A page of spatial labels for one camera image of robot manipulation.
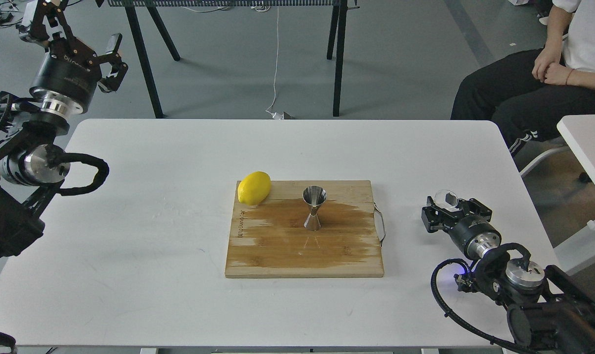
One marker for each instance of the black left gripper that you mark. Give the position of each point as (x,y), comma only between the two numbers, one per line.
(65,83)

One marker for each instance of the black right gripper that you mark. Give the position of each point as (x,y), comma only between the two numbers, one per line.
(468,227)

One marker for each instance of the steel jigger measuring cup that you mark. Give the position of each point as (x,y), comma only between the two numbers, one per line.
(314,196)

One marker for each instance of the clear glass cup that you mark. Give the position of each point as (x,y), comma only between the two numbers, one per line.
(446,199)

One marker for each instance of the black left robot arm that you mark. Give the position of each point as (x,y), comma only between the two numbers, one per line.
(33,168)

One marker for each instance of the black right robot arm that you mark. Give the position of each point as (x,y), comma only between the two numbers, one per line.
(545,310)

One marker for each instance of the black metal trestle table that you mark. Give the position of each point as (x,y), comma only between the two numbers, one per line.
(233,62)

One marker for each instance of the wooden cutting board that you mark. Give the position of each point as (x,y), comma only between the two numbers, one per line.
(269,240)

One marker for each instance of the seated person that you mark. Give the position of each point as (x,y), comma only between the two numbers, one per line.
(527,93)

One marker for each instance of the yellow lemon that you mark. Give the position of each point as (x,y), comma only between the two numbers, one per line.
(254,188)

